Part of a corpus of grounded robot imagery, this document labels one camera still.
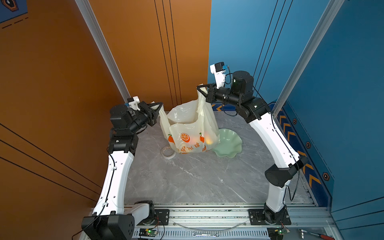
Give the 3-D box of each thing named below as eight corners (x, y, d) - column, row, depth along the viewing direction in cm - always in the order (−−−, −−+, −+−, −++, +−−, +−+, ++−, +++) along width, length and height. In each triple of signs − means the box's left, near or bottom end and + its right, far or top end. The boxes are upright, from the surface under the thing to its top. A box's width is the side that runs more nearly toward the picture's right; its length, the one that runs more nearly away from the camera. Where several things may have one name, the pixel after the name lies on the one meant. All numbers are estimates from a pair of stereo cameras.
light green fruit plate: (210, 155, 98) (211, 150, 93) (219, 131, 110) (220, 126, 105) (236, 163, 94) (238, 159, 89) (242, 138, 106) (244, 133, 101)
